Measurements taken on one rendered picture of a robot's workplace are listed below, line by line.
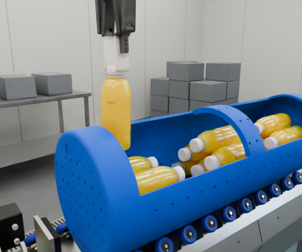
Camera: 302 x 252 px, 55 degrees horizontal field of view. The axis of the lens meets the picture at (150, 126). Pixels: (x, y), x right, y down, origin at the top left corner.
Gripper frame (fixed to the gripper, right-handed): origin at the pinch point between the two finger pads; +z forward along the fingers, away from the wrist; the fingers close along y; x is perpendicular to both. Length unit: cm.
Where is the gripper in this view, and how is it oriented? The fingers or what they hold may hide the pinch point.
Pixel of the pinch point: (115, 54)
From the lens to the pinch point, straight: 62.4
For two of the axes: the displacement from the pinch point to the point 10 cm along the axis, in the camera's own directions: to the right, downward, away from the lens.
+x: -7.9, 1.6, -5.9
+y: -6.1, -2.0, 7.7
